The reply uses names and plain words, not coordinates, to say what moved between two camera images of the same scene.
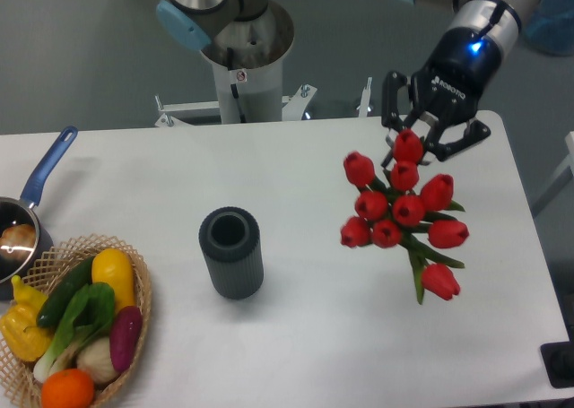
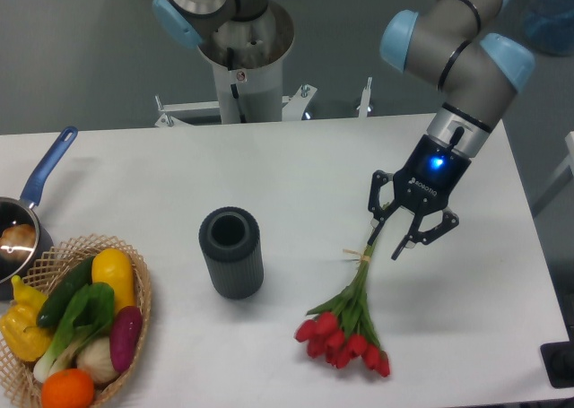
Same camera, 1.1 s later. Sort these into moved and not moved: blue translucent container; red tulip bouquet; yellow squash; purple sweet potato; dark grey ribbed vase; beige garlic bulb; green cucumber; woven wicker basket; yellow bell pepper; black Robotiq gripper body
Moved: black Robotiq gripper body; red tulip bouquet
Not moved: beige garlic bulb; green cucumber; purple sweet potato; blue translucent container; yellow bell pepper; dark grey ribbed vase; woven wicker basket; yellow squash
